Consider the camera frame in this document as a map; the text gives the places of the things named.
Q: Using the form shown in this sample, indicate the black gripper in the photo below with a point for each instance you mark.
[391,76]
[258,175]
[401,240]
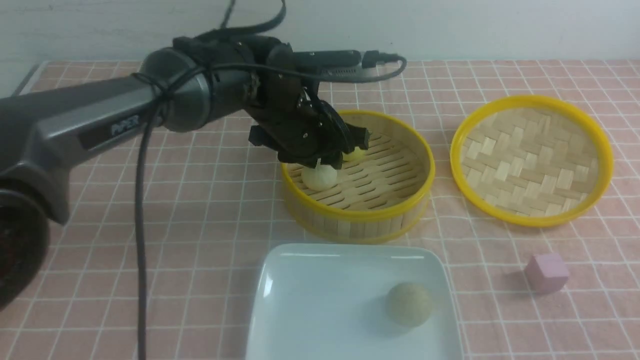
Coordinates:
[291,118]

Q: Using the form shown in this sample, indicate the yellow steamed bun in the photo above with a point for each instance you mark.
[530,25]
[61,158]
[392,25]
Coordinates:
[356,155]

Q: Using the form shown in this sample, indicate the pale steamed bun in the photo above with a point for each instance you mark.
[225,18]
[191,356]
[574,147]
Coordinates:
[320,178]

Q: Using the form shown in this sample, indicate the greenish steamed bun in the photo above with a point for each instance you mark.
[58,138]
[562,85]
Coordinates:
[409,304]

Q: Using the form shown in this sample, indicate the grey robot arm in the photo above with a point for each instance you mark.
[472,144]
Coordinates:
[44,135]

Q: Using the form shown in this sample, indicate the white square plate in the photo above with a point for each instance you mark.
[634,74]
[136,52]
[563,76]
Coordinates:
[321,301]

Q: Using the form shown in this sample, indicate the bamboo steamer basket yellow rim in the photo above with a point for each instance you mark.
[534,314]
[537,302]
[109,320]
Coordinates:
[377,198]

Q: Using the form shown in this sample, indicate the pink cube block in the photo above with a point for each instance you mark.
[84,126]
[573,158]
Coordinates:
[546,273]

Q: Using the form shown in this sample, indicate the bamboo steamer lid yellow rim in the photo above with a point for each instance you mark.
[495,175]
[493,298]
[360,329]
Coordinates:
[531,160]

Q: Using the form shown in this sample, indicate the pink checkered tablecloth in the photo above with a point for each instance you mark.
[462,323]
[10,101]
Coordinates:
[214,209]

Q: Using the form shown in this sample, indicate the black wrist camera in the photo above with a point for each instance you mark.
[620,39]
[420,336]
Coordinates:
[348,66]

